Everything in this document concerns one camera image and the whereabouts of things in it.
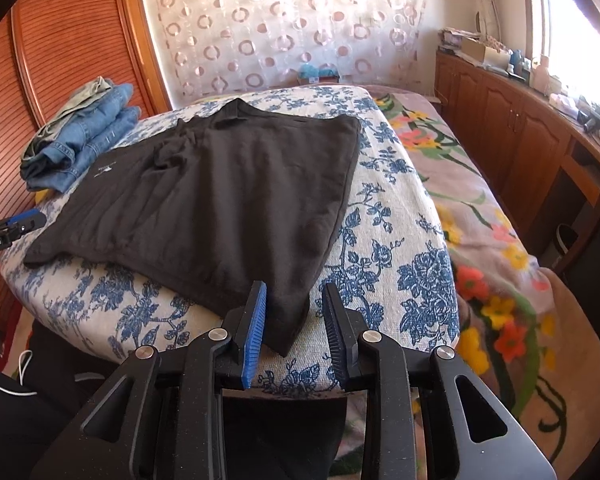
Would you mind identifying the open cardboard box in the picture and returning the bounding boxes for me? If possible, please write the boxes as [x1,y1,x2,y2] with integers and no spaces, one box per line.
[460,37,514,74]

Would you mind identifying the black pants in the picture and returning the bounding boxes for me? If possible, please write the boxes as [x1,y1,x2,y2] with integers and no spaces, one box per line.
[24,101,362,358]

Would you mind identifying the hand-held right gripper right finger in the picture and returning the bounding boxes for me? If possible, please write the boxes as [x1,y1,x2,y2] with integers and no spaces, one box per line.
[323,283,557,480]

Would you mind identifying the wooden louvered wardrobe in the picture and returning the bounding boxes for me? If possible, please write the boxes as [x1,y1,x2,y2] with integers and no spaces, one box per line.
[0,0,174,321]

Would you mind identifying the sheer circle-patterned curtain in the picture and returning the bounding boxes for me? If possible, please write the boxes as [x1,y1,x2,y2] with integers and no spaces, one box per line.
[140,0,429,107]

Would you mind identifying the black tool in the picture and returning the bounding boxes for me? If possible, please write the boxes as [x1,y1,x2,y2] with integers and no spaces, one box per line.
[577,95,600,142]

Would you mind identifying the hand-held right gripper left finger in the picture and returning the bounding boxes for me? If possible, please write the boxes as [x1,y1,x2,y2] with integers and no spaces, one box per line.
[30,281,269,480]

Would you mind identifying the bright window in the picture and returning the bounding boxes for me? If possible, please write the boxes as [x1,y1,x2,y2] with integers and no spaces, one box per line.
[522,0,600,126]

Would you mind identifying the long wooden cabinet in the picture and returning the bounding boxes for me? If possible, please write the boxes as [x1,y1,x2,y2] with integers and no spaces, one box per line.
[434,49,600,272]

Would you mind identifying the person's black clothing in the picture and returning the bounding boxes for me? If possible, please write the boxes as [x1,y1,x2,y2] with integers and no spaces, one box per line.
[0,320,131,480]

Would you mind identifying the folded grey-green pants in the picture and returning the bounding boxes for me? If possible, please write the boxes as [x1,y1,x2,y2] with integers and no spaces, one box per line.
[22,76,114,161]

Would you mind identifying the blue floral bed cover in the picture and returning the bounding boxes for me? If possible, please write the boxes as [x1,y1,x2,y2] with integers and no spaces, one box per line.
[0,85,464,403]

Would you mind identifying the white plastic bottle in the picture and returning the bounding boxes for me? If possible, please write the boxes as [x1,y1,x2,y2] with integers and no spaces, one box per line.
[532,55,554,94]

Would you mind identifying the folded blue denim jeans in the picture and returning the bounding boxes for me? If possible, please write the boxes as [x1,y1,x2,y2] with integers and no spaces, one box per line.
[21,84,142,194]

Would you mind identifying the dark round bin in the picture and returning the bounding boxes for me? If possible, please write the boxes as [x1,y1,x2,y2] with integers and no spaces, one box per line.
[555,222,582,272]

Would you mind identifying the pink floral blanket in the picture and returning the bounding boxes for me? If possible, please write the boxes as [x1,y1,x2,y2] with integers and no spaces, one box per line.
[365,85,556,413]

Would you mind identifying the teal cloth bundle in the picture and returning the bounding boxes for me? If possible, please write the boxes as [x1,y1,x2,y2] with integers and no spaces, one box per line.
[297,63,341,86]

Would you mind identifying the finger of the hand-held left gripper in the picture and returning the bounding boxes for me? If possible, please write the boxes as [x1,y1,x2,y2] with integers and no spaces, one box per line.
[0,211,47,242]

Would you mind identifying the pile of papers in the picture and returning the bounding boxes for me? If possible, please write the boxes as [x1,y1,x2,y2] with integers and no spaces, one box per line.
[437,27,481,54]

